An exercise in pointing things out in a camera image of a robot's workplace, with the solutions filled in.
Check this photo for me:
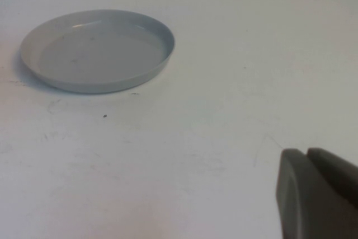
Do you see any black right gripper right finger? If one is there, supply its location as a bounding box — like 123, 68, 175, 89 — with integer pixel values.
307, 147, 358, 193

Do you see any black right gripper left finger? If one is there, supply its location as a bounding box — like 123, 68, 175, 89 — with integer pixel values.
275, 148, 358, 239

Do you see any grey plate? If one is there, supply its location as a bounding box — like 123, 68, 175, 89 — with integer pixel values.
20, 9, 176, 94

